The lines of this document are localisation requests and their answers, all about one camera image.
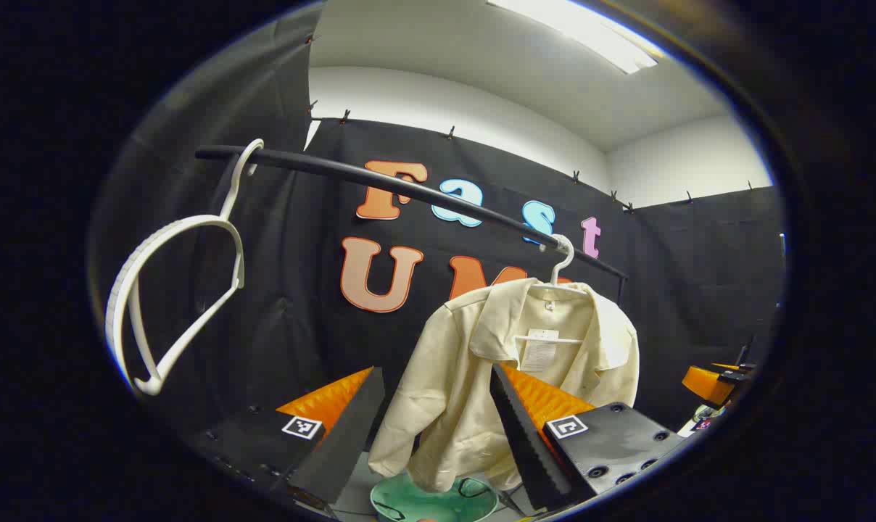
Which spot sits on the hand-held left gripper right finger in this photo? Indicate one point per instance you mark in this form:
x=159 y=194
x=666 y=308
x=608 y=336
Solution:
x=525 y=449

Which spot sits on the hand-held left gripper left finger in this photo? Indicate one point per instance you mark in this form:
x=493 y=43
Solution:
x=351 y=435

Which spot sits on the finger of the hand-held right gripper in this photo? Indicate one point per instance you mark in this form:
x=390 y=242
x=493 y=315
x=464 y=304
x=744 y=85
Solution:
x=706 y=383

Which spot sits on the green laundry hamper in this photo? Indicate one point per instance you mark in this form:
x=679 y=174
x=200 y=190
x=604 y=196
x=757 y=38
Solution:
x=431 y=504

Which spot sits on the cream collared shirt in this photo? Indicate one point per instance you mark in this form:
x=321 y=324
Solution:
x=452 y=362

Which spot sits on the white plastic hanger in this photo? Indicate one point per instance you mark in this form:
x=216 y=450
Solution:
x=565 y=261
x=137 y=261

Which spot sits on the black backdrop cloth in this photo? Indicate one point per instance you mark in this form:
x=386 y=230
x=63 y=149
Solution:
x=278 y=290

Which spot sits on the wide ceiling light panel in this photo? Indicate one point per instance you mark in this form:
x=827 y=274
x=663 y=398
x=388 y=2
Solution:
x=590 y=32

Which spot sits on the black clothes rack rail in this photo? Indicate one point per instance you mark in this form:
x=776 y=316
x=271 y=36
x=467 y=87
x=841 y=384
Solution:
x=380 y=181

